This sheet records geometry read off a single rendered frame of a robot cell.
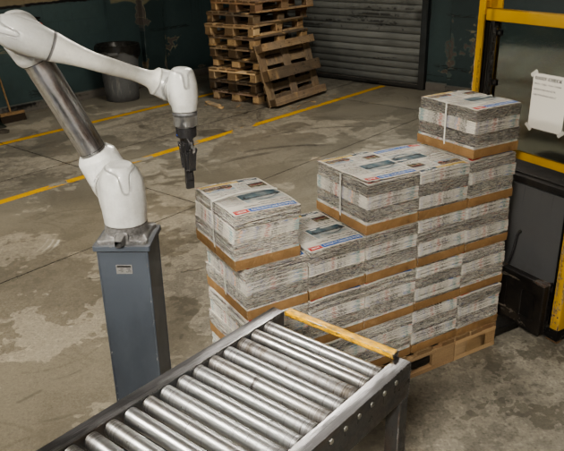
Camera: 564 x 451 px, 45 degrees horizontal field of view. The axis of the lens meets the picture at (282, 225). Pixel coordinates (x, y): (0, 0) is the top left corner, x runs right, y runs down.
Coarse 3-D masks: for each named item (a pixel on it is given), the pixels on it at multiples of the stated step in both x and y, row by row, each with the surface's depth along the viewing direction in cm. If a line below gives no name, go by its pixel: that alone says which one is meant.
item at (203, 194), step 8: (216, 184) 279; (224, 184) 279; (232, 184) 279; (240, 184) 279; (248, 184) 279; (256, 184) 279; (264, 184) 279; (200, 192) 273; (208, 192) 270; (216, 192) 271; (224, 192) 271; (232, 192) 271; (200, 200) 274; (208, 200) 267; (200, 208) 276; (208, 208) 269; (200, 216) 277; (208, 216) 269; (200, 224) 279; (208, 224) 270; (208, 232) 272
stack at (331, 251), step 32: (320, 224) 299; (416, 224) 299; (448, 224) 310; (320, 256) 276; (352, 256) 286; (384, 256) 295; (416, 256) 305; (224, 288) 282; (256, 288) 264; (288, 288) 273; (352, 288) 292; (384, 288) 300; (416, 288) 313; (448, 288) 323; (224, 320) 290; (288, 320) 278; (352, 320) 298; (416, 320) 320; (448, 320) 332; (352, 352) 304; (416, 352) 328; (448, 352) 340
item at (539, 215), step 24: (528, 168) 376; (528, 192) 367; (552, 192) 352; (528, 216) 370; (552, 216) 356; (504, 240) 389; (528, 240) 374; (552, 240) 359; (528, 264) 377; (552, 264) 363
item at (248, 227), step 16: (272, 192) 270; (224, 208) 254; (240, 208) 253; (256, 208) 253; (272, 208) 254; (288, 208) 258; (224, 224) 256; (240, 224) 249; (256, 224) 253; (272, 224) 257; (288, 224) 261; (224, 240) 258; (240, 240) 252; (256, 240) 256; (272, 240) 260; (288, 240) 264; (240, 256) 255; (256, 256) 258
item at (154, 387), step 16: (256, 320) 229; (272, 320) 231; (224, 336) 220; (240, 336) 220; (208, 352) 212; (176, 368) 204; (192, 368) 204; (160, 384) 197; (128, 400) 190; (96, 416) 184; (112, 416) 184; (80, 432) 178; (48, 448) 173; (64, 448) 173
